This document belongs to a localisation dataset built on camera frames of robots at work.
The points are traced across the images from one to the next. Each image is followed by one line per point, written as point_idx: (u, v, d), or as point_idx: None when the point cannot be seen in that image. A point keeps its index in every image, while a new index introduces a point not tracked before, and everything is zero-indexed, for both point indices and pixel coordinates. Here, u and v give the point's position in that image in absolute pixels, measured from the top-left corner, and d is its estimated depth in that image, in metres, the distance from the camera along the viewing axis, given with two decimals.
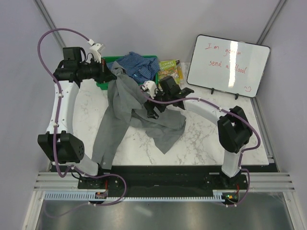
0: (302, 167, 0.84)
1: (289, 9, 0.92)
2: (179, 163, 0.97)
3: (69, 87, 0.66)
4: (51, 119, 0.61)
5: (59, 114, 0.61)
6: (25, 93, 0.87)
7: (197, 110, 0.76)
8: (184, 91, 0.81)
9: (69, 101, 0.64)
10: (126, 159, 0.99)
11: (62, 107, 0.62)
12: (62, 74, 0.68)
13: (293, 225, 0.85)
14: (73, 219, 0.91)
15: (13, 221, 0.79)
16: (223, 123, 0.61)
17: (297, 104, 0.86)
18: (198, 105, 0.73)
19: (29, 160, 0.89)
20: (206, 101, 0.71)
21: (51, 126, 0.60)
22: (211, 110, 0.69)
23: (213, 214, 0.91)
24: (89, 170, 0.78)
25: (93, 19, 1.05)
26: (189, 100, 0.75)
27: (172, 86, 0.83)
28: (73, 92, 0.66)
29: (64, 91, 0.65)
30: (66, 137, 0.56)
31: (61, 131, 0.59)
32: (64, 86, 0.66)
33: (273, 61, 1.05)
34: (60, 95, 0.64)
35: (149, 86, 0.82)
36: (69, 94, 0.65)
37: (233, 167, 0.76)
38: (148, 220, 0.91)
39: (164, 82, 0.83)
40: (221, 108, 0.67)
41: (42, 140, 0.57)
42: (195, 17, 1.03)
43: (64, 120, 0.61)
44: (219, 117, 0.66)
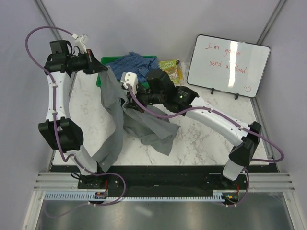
0: (302, 167, 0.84)
1: (289, 9, 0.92)
2: (179, 162, 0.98)
3: (62, 77, 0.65)
4: (48, 108, 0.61)
5: (56, 103, 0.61)
6: (25, 93, 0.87)
7: (205, 121, 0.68)
8: (185, 94, 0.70)
9: (64, 90, 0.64)
10: (126, 159, 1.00)
11: (58, 97, 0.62)
12: (53, 65, 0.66)
13: (293, 225, 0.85)
14: (73, 219, 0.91)
15: (13, 221, 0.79)
16: (247, 147, 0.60)
17: (297, 104, 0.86)
18: (211, 117, 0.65)
19: (29, 160, 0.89)
20: (223, 114, 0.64)
21: (49, 114, 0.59)
22: (230, 127, 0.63)
23: (214, 213, 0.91)
24: (88, 166, 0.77)
25: (93, 18, 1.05)
26: (199, 111, 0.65)
27: (167, 86, 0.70)
28: (66, 82, 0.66)
29: (57, 81, 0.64)
30: (67, 123, 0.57)
31: (60, 118, 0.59)
32: (56, 76, 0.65)
33: (273, 61, 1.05)
34: (53, 85, 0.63)
35: (132, 80, 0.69)
36: (63, 84, 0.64)
37: (235, 172, 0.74)
38: (148, 220, 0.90)
39: (157, 81, 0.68)
40: (242, 126, 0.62)
41: (43, 129, 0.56)
42: (195, 17, 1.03)
43: (62, 107, 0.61)
44: (242, 137, 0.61)
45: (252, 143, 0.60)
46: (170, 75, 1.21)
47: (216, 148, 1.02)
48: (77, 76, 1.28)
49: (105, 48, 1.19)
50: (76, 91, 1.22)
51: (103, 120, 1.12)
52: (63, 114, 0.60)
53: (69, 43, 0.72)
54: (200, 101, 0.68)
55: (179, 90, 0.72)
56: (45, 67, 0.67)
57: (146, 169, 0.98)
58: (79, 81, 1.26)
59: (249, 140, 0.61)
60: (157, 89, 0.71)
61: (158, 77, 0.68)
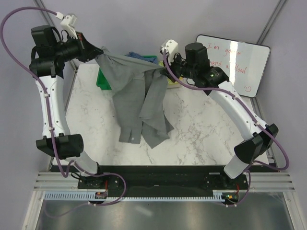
0: (302, 167, 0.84)
1: (289, 10, 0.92)
2: (179, 163, 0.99)
3: (53, 83, 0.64)
4: (44, 122, 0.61)
5: (51, 117, 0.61)
6: (25, 93, 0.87)
7: (224, 106, 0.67)
8: (217, 74, 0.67)
9: (58, 99, 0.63)
10: (126, 159, 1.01)
11: (52, 108, 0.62)
12: (40, 63, 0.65)
13: (293, 225, 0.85)
14: (73, 219, 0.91)
15: (13, 221, 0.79)
16: (255, 143, 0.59)
17: (297, 104, 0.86)
18: (231, 104, 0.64)
19: (29, 160, 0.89)
20: (243, 105, 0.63)
21: (46, 130, 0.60)
22: (246, 120, 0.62)
23: (213, 213, 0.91)
24: (89, 168, 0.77)
25: (92, 19, 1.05)
26: (223, 94, 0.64)
27: (203, 61, 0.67)
28: (59, 88, 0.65)
29: (49, 89, 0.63)
30: (66, 138, 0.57)
31: (57, 134, 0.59)
32: (46, 82, 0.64)
33: (273, 62, 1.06)
34: (45, 95, 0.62)
35: (171, 48, 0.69)
36: (55, 92, 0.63)
37: (237, 170, 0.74)
38: (148, 220, 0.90)
39: (194, 52, 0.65)
40: (258, 123, 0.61)
41: (41, 144, 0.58)
42: (195, 17, 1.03)
43: (58, 121, 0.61)
44: (253, 132, 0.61)
45: (262, 142, 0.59)
46: None
47: (216, 148, 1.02)
48: (77, 76, 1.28)
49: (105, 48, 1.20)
50: (77, 91, 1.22)
51: (103, 120, 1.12)
52: (61, 130, 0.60)
53: (56, 29, 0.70)
54: (229, 86, 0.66)
55: (212, 69, 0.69)
56: (30, 66, 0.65)
57: (146, 169, 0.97)
58: (79, 81, 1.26)
59: (260, 136, 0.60)
60: (191, 61, 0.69)
61: (195, 50, 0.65)
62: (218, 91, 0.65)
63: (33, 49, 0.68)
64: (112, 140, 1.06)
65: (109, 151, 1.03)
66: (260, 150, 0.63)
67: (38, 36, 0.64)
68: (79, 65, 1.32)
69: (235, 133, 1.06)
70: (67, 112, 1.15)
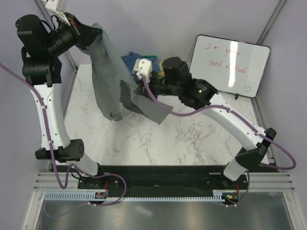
0: (302, 167, 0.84)
1: (289, 10, 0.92)
2: (179, 163, 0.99)
3: (50, 93, 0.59)
4: (42, 134, 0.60)
5: (49, 129, 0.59)
6: (25, 94, 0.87)
7: (220, 120, 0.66)
8: (204, 89, 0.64)
9: (55, 110, 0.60)
10: (126, 159, 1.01)
11: (49, 119, 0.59)
12: (33, 69, 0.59)
13: (293, 225, 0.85)
14: (73, 219, 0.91)
15: (13, 221, 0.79)
16: (260, 153, 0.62)
17: (297, 104, 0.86)
18: (229, 118, 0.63)
19: (29, 160, 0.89)
20: (241, 117, 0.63)
21: (45, 143, 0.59)
22: (246, 131, 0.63)
23: (214, 213, 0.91)
24: (89, 170, 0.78)
25: (92, 19, 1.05)
26: (218, 110, 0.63)
27: (185, 77, 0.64)
28: (56, 97, 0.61)
29: (45, 100, 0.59)
30: (65, 151, 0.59)
31: (57, 146, 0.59)
32: (42, 91, 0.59)
33: (272, 62, 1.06)
34: (42, 107, 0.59)
35: (145, 70, 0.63)
36: (53, 102, 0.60)
37: (237, 173, 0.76)
38: (148, 220, 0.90)
39: (175, 71, 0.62)
40: (259, 132, 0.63)
41: (41, 156, 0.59)
42: (195, 17, 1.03)
43: (57, 134, 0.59)
44: (257, 143, 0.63)
45: (265, 150, 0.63)
46: None
47: (216, 149, 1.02)
48: (77, 77, 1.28)
49: None
50: (77, 91, 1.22)
51: (103, 120, 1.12)
52: (60, 142, 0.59)
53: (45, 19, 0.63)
54: (218, 99, 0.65)
55: (196, 83, 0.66)
56: (23, 71, 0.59)
57: (147, 170, 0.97)
58: (79, 81, 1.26)
59: (263, 145, 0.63)
60: (173, 80, 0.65)
61: (176, 67, 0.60)
62: (211, 108, 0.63)
63: (23, 49, 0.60)
64: (112, 140, 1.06)
65: (109, 151, 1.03)
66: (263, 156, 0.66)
67: (26, 37, 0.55)
68: (79, 65, 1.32)
69: None
70: (67, 112, 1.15)
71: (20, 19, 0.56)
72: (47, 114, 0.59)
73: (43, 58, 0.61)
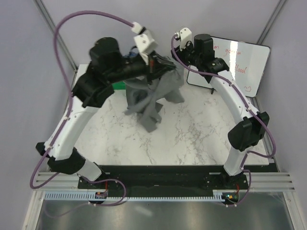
0: (302, 167, 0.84)
1: (289, 10, 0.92)
2: (179, 162, 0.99)
3: (79, 111, 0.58)
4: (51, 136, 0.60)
5: (57, 137, 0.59)
6: (26, 94, 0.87)
7: (221, 92, 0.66)
8: (218, 64, 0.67)
9: (73, 128, 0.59)
10: (126, 159, 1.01)
11: (63, 131, 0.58)
12: (86, 84, 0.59)
13: (294, 225, 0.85)
14: (73, 219, 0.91)
15: (13, 221, 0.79)
16: (243, 125, 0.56)
17: (297, 104, 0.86)
18: (228, 90, 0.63)
19: (29, 160, 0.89)
20: (239, 92, 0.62)
21: (48, 143, 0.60)
22: (238, 105, 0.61)
23: (214, 213, 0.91)
24: (87, 174, 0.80)
25: (93, 19, 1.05)
26: (220, 81, 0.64)
27: (207, 51, 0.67)
28: (82, 117, 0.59)
29: (72, 113, 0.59)
30: (54, 166, 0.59)
31: (51, 155, 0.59)
32: (75, 105, 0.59)
33: (272, 62, 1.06)
34: (65, 117, 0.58)
35: (183, 35, 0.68)
36: (75, 120, 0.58)
37: (235, 166, 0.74)
38: (148, 220, 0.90)
39: (201, 43, 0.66)
40: (250, 108, 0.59)
41: (38, 149, 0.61)
42: (196, 17, 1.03)
43: (59, 145, 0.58)
44: (243, 117, 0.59)
45: (250, 125, 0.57)
46: None
47: (216, 148, 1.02)
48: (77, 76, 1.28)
49: None
50: None
51: (103, 120, 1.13)
52: (54, 154, 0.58)
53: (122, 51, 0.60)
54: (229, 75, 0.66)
55: (215, 59, 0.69)
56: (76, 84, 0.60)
57: (147, 169, 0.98)
58: None
59: (249, 120, 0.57)
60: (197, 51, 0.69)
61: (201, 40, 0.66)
62: (216, 77, 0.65)
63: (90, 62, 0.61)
64: (112, 140, 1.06)
65: (109, 151, 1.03)
66: (252, 137, 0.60)
67: (93, 59, 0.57)
68: (79, 65, 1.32)
69: None
70: None
71: (104, 38, 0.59)
72: (65, 125, 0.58)
73: (99, 80, 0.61)
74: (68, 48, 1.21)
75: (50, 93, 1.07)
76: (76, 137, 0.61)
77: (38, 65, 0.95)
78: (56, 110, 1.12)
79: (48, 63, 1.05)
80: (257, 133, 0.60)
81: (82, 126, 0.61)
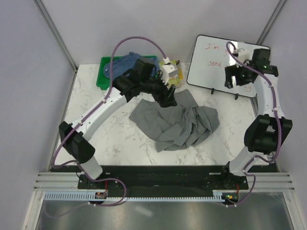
0: (302, 167, 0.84)
1: (289, 10, 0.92)
2: (179, 163, 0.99)
3: (116, 97, 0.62)
4: (82, 115, 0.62)
5: (89, 115, 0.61)
6: (26, 93, 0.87)
7: (258, 90, 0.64)
8: (269, 67, 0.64)
9: (106, 111, 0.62)
10: (126, 159, 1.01)
11: (96, 111, 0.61)
12: (121, 82, 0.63)
13: (294, 225, 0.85)
14: (73, 219, 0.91)
15: (13, 221, 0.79)
16: (260, 118, 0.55)
17: (297, 104, 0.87)
18: (265, 90, 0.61)
19: (29, 160, 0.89)
20: (276, 95, 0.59)
21: (76, 121, 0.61)
22: (267, 103, 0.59)
23: (214, 213, 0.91)
24: (90, 171, 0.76)
25: (93, 19, 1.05)
26: (262, 80, 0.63)
27: (263, 58, 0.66)
28: (117, 104, 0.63)
29: (109, 98, 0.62)
30: (79, 140, 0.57)
31: (79, 131, 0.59)
32: (113, 93, 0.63)
33: (272, 62, 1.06)
34: (103, 99, 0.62)
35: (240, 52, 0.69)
36: (111, 104, 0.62)
37: (238, 167, 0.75)
38: (148, 220, 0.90)
39: (256, 54, 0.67)
40: (277, 109, 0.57)
41: (62, 127, 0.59)
42: (195, 17, 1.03)
43: (89, 123, 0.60)
44: (265, 113, 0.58)
45: (267, 122, 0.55)
46: None
47: (216, 149, 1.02)
48: (77, 76, 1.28)
49: (105, 48, 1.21)
50: (77, 91, 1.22)
51: None
52: (83, 130, 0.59)
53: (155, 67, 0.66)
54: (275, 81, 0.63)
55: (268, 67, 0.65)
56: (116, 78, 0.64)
57: (147, 170, 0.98)
58: (79, 80, 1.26)
59: (269, 118, 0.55)
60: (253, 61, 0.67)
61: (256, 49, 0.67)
62: (260, 76, 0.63)
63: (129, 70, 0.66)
64: (112, 140, 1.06)
65: (109, 151, 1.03)
66: (265, 140, 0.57)
67: (138, 64, 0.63)
68: (79, 65, 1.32)
69: (235, 133, 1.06)
70: (67, 112, 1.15)
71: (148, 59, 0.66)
72: (100, 108, 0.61)
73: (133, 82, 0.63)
74: (68, 48, 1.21)
75: (51, 93, 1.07)
76: (101, 123, 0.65)
77: (38, 65, 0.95)
78: (56, 110, 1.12)
79: (49, 63, 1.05)
80: (272, 139, 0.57)
81: (110, 114, 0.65)
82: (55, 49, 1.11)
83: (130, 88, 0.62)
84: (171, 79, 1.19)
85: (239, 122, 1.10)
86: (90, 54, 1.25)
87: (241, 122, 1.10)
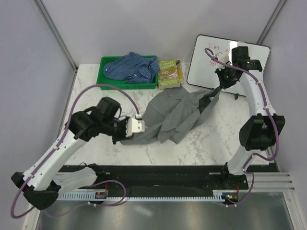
0: (302, 167, 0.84)
1: (289, 10, 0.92)
2: (179, 163, 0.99)
3: (69, 142, 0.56)
4: (34, 164, 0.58)
5: (40, 166, 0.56)
6: (27, 93, 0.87)
7: (246, 90, 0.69)
8: (252, 62, 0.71)
9: (60, 159, 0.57)
10: (126, 159, 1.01)
11: (48, 161, 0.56)
12: (78, 120, 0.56)
13: (293, 225, 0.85)
14: (73, 219, 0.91)
15: (13, 222, 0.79)
16: (253, 120, 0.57)
17: (297, 104, 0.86)
18: (252, 88, 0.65)
19: (29, 160, 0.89)
20: (263, 90, 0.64)
21: (29, 172, 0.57)
22: (257, 101, 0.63)
23: (214, 213, 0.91)
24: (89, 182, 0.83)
25: (93, 19, 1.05)
26: (248, 77, 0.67)
27: (242, 56, 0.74)
28: (72, 147, 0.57)
29: (62, 143, 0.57)
30: (31, 195, 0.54)
31: (31, 184, 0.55)
32: (67, 137, 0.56)
33: (273, 62, 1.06)
34: (55, 147, 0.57)
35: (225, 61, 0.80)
36: (64, 150, 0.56)
37: (236, 167, 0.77)
38: (148, 220, 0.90)
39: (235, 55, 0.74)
40: (267, 106, 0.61)
41: (14, 179, 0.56)
42: (196, 17, 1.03)
43: (41, 175, 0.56)
44: (257, 112, 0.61)
45: (261, 121, 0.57)
46: (170, 75, 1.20)
47: (216, 149, 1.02)
48: (77, 76, 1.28)
49: (106, 48, 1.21)
50: (77, 91, 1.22)
51: None
52: (35, 182, 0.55)
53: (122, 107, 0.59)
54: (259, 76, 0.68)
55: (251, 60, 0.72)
56: (75, 113, 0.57)
57: (147, 169, 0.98)
58: (79, 80, 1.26)
59: (262, 118, 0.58)
60: (234, 59, 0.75)
61: (234, 50, 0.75)
62: (245, 73, 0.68)
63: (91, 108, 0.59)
64: (112, 140, 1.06)
65: (109, 151, 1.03)
66: (262, 138, 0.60)
67: (101, 104, 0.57)
68: (79, 65, 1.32)
69: (235, 133, 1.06)
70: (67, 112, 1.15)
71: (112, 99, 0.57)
72: (53, 155, 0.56)
73: (87, 121, 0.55)
74: (68, 49, 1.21)
75: (50, 93, 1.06)
76: (56, 173, 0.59)
77: (38, 65, 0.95)
78: (56, 110, 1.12)
79: (49, 63, 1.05)
80: (267, 136, 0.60)
81: (65, 160, 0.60)
82: (55, 49, 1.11)
83: (87, 129, 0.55)
84: (171, 79, 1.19)
85: (239, 122, 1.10)
86: (91, 54, 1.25)
87: (241, 122, 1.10)
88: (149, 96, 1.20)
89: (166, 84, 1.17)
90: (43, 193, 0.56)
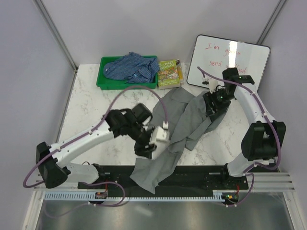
0: (302, 167, 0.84)
1: (289, 10, 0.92)
2: (180, 162, 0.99)
3: (102, 131, 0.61)
4: (64, 141, 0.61)
5: (69, 143, 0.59)
6: (26, 93, 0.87)
7: (241, 102, 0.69)
8: (243, 76, 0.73)
9: (89, 143, 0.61)
10: (126, 159, 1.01)
11: (77, 142, 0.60)
12: (114, 117, 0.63)
13: (293, 225, 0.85)
14: (73, 219, 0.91)
15: (13, 222, 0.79)
16: (254, 127, 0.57)
17: (297, 104, 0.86)
18: (247, 98, 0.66)
19: (29, 161, 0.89)
20: (257, 100, 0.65)
21: (56, 146, 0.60)
22: (254, 110, 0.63)
23: (213, 213, 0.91)
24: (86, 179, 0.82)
25: (93, 19, 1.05)
26: (242, 90, 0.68)
27: (233, 73, 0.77)
28: (102, 138, 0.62)
29: (96, 131, 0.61)
30: (49, 167, 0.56)
31: (54, 156, 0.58)
32: (102, 127, 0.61)
33: (273, 62, 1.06)
34: (89, 131, 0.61)
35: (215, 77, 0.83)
36: (96, 137, 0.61)
37: (238, 170, 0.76)
38: (147, 220, 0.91)
39: (226, 74, 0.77)
40: (265, 113, 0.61)
41: (39, 148, 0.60)
42: (196, 17, 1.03)
43: (67, 151, 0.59)
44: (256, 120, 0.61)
45: (261, 128, 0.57)
46: (170, 75, 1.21)
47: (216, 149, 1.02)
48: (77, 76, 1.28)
49: (106, 48, 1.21)
50: (77, 91, 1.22)
51: None
52: (60, 155, 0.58)
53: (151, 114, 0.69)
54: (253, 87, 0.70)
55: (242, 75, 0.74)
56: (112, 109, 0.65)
57: None
58: (79, 80, 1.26)
59: (262, 125, 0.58)
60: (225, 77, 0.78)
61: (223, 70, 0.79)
62: (239, 86, 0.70)
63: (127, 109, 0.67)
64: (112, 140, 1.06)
65: (109, 151, 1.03)
66: (265, 147, 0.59)
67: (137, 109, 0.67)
68: (79, 65, 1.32)
69: (235, 133, 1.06)
70: (67, 111, 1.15)
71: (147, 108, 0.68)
72: (84, 138, 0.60)
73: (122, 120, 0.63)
74: (68, 49, 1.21)
75: (50, 93, 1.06)
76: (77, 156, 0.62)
77: (38, 65, 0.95)
78: (56, 110, 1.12)
79: (49, 63, 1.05)
80: (271, 145, 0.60)
81: (90, 147, 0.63)
82: (55, 49, 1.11)
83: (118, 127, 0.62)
84: (171, 79, 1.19)
85: (239, 123, 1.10)
86: (91, 54, 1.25)
87: (241, 122, 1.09)
88: (149, 96, 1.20)
89: (166, 84, 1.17)
90: (59, 170, 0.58)
